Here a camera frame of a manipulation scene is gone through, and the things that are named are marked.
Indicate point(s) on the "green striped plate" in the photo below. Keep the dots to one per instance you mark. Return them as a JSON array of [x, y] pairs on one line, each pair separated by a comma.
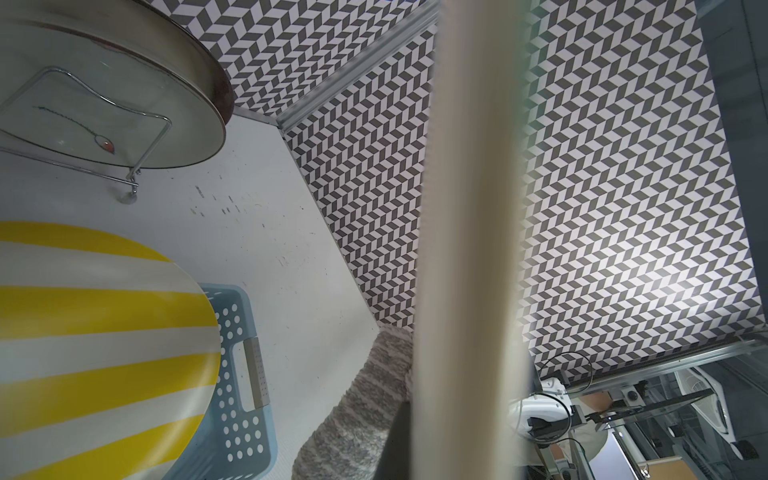
[[470, 360]]

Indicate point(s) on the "grey knitted dish cloth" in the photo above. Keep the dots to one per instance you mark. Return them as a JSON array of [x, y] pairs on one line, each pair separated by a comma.
[[349, 443]]

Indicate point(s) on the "yellow striped plate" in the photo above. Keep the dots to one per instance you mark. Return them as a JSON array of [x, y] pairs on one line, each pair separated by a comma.
[[110, 355]]

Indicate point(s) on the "light blue plastic basket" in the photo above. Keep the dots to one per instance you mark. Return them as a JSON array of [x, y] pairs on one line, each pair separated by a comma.
[[236, 438]]

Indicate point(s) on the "wire lid stand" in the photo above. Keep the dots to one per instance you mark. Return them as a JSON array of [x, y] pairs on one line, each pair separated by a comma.
[[56, 118]]

